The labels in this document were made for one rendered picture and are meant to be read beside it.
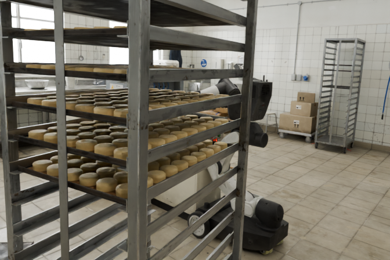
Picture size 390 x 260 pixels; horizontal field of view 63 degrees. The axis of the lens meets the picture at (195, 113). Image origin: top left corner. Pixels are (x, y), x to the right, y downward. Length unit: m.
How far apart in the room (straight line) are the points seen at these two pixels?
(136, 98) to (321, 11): 6.06
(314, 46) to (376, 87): 1.30
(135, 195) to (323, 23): 6.04
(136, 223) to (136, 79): 0.30
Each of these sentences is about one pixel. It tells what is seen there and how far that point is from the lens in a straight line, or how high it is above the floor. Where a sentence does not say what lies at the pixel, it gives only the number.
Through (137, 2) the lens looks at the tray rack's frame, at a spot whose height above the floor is 1.46.
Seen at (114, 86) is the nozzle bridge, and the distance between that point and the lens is 3.04.
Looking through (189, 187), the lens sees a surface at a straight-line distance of 2.75.
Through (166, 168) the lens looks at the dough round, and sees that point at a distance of 0.90.
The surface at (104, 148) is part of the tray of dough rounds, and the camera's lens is 0.77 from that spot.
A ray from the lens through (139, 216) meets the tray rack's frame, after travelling 0.70.
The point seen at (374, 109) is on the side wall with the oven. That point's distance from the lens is 6.24.
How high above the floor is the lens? 1.35
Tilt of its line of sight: 9 degrees down
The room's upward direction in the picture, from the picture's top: 2 degrees clockwise
